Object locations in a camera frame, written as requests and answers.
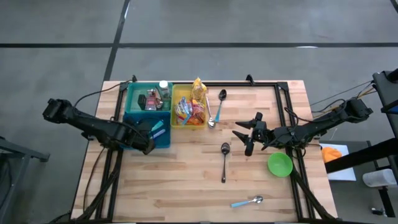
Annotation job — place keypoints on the orange roast beef ramen packet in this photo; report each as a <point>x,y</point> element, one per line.
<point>199,107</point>

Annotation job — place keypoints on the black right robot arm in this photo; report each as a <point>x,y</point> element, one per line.
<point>323,124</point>

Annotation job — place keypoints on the grey metal side table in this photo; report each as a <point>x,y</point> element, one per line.
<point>18,152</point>

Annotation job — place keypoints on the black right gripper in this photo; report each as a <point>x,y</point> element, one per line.
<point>259,132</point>

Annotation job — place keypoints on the dark green tea box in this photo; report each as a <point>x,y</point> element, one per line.
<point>141,102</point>

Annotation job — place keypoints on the blue-striped low-sodium ramen packet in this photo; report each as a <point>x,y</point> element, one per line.
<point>183,110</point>

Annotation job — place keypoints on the small black floor item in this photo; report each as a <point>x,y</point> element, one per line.
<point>377,211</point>

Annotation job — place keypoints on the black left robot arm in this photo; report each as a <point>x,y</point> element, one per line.
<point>90,124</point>

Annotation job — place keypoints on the black frame clamp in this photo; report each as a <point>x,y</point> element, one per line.
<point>249,80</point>
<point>134,78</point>

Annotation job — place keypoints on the teal plastic bin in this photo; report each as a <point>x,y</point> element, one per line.
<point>133,93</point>

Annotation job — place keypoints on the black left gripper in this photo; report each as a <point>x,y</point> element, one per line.
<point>141,138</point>

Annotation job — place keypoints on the white-lidded glass spice jar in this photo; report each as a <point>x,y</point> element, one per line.
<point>163,84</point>

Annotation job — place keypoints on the black equipment stand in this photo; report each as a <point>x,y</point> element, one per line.
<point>385,90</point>

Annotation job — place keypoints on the green-lidded herb spice jar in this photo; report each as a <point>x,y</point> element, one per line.
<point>167,104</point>

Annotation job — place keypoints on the all-black metal spoon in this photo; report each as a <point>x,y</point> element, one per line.
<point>225,148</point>

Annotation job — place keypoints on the dark blue plastic bin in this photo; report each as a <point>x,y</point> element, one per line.
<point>130,116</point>

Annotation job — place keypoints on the rectangular metal spice tin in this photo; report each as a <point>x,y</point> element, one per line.
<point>151,104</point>

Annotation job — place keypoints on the plain silver spoon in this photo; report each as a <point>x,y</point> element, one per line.
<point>211,124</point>

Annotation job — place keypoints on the green plastic bowl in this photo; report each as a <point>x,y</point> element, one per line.
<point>280,164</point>

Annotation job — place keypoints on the orange cloth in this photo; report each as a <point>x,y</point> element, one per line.
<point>331,154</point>

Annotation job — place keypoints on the small glass saffron jar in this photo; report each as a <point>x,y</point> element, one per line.
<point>151,92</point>

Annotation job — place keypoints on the white plastic container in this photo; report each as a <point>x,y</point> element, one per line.
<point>379,178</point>

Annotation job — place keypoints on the white paper sheet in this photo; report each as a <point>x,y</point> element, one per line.
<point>342,174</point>

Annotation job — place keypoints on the yellow chicken ramen packet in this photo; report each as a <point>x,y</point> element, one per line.
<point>198,90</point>

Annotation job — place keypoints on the translucent yellow plastic bin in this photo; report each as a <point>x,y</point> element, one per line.
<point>182,91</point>

